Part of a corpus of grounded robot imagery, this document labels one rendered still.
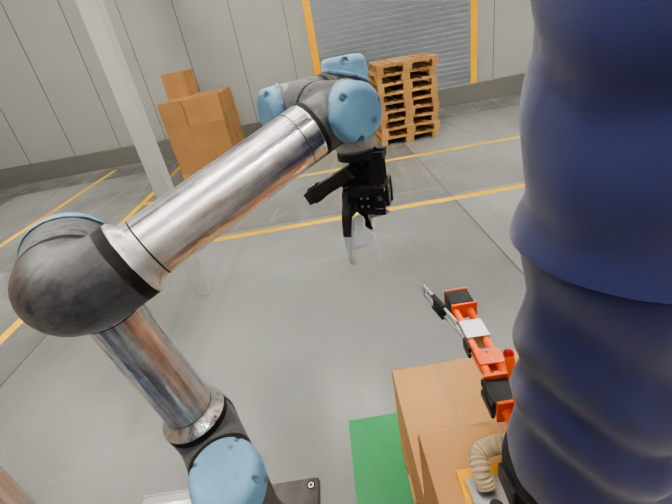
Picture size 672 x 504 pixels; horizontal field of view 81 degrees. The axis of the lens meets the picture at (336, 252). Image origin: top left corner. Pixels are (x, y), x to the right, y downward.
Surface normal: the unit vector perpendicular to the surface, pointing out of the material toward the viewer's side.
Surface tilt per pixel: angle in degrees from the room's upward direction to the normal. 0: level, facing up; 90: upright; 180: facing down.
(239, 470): 7
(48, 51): 90
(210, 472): 7
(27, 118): 90
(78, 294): 80
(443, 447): 0
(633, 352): 103
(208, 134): 90
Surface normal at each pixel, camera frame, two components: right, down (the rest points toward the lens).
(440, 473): -0.16, -0.87
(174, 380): 0.74, 0.17
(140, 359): 0.50, 0.35
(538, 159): -0.98, 0.18
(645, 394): -0.13, 0.29
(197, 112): 0.05, 0.47
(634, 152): -0.76, 0.18
